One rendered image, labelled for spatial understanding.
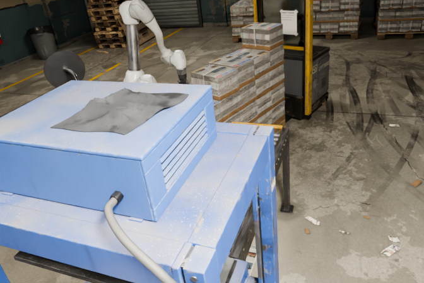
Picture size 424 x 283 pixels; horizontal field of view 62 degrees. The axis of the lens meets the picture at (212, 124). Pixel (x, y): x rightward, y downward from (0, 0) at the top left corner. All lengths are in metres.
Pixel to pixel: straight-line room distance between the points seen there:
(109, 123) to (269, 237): 0.85
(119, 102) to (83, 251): 0.43
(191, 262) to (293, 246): 2.19
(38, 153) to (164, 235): 0.41
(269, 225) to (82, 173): 0.81
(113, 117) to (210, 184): 0.33
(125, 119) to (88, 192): 0.22
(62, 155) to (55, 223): 0.19
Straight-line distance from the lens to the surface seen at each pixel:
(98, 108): 1.12
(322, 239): 3.07
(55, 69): 1.66
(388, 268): 2.97
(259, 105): 3.96
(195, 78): 3.51
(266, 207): 1.45
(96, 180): 0.98
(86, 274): 1.24
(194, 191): 1.03
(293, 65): 4.68
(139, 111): 1.03
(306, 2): 4.24
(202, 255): 0.85
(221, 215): 0.93
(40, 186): 1.15
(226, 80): 3.38
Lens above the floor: 2.17
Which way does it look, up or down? 27 degrees down
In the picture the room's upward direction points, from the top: 7 degrees counter-clockwise
